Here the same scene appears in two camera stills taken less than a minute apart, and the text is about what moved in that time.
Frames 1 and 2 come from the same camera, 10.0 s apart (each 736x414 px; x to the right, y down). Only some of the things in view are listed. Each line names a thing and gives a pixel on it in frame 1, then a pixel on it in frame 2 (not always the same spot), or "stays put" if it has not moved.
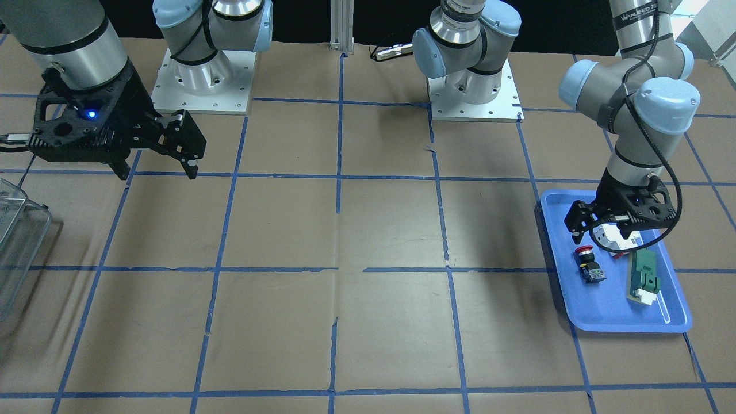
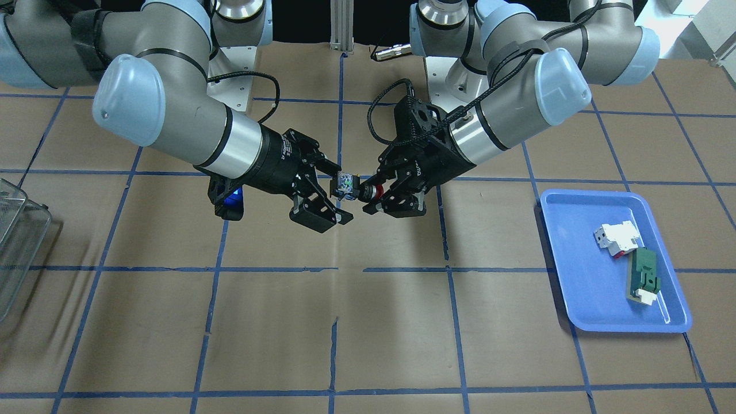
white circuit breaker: (608, 236) stays put
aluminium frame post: (341, 20) stays put
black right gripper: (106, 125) → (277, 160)
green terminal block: (644, 280) stays put
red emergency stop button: (590, 271) → (348, 186)
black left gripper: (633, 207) → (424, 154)
